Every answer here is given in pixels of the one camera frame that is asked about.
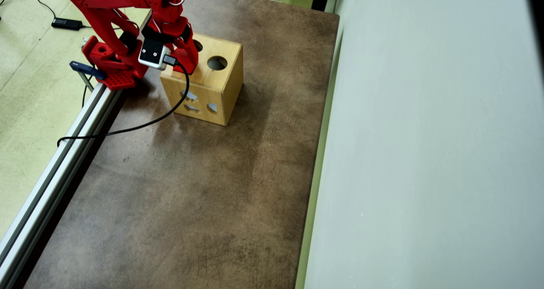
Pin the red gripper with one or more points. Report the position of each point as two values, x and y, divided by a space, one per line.
190 56

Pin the red robot arm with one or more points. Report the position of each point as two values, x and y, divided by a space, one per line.
121 80

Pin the wooden shape sorter box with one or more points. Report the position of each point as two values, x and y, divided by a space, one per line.
231 89

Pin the blue clamp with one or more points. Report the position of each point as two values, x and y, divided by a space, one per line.
85 68

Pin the black power adapter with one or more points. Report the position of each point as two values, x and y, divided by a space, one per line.
67 24

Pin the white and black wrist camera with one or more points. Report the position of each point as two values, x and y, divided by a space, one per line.
152 53

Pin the aluminium profile rail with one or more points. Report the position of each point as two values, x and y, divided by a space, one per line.
51 182

